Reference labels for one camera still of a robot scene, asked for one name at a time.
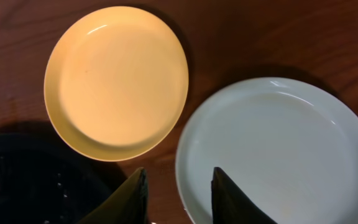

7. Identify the yellow plate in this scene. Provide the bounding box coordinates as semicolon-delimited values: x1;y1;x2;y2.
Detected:
44;6;189;162

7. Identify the round black tray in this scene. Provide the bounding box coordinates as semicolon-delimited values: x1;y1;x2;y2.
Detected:
0;134;111;223

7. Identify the light blue plate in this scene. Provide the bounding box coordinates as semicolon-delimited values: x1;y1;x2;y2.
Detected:
175;78;358;223

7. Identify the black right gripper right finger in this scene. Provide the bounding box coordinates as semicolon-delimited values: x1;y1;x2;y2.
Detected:
211;167;277;224

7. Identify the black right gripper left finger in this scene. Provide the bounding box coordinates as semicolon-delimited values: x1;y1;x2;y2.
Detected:
78;167;149;224

